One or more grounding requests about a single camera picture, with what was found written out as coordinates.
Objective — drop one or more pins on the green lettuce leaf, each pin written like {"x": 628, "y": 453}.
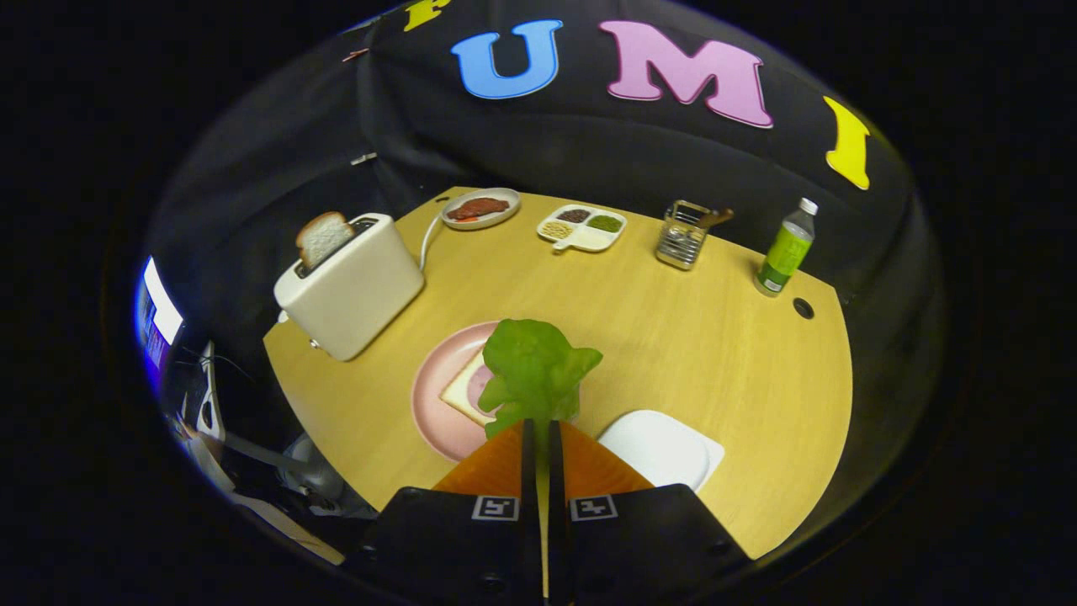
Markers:
{"x": 534, "y": 370}

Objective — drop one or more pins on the red meat slice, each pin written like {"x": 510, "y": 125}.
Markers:
{"x": 476, "y": 208}

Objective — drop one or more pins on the black backdrop cloth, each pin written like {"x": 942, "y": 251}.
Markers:
{"x": 589, "y": 151}

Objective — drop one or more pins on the computer monitor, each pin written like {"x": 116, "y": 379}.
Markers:
{"x": 160, "y": 316}

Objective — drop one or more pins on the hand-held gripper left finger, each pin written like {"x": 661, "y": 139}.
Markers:
{"x": 528, "y": 471}

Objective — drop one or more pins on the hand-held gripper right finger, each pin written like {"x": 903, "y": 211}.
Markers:
{"x": 555, "y": 471}

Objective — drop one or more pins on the green drink bottle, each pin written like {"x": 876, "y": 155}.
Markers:
{"x": 784, "y": 252}

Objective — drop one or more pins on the white round meat plate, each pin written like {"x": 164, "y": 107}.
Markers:
{"x": 496, "y": 215}

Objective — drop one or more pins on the white square plate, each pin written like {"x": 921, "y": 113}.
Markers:
{"x": 660, "y": 446}

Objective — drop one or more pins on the white toaster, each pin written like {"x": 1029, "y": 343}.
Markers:
{"x": 362, "y": 295}

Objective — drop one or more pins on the white divided condiment tray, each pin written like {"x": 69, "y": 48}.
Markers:
{"x": 591, "y": 239}

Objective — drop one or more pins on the group of backdrop clips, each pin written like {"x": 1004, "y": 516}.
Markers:
{"x": 363, "y": 157}

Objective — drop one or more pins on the pink ham slice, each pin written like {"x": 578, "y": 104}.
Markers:
{"x": 478, "y": 383}

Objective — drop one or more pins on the beige board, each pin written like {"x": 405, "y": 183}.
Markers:
{"x": 294, "y": 530}

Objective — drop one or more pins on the white bread slice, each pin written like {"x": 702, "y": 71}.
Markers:
{"x": 457, "y": 392}

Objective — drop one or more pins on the grey round object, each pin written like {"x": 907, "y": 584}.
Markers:
{"x": 313, "y": 473}

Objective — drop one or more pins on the pink round plate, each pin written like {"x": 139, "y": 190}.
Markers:
{"x": 433, "y": 412}

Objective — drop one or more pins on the toasted bread slice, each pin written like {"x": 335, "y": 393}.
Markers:
{"x": 324, "y": 237}

